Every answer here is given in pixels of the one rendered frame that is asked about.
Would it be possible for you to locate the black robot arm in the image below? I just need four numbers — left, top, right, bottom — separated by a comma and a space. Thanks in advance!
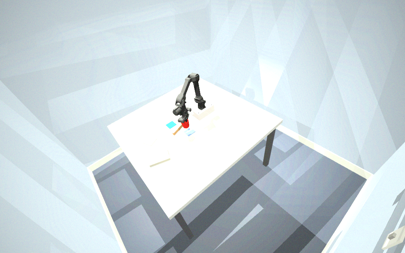
173, 73, 206, 116

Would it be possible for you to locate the light wooden plank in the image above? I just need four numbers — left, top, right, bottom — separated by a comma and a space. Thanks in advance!
172, 124, 183, 135

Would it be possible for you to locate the red cup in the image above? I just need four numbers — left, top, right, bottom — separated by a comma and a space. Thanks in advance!
181, 119, 189, 129

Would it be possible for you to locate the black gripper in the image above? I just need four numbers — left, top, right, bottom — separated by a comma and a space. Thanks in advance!
178, 107, 192, 123

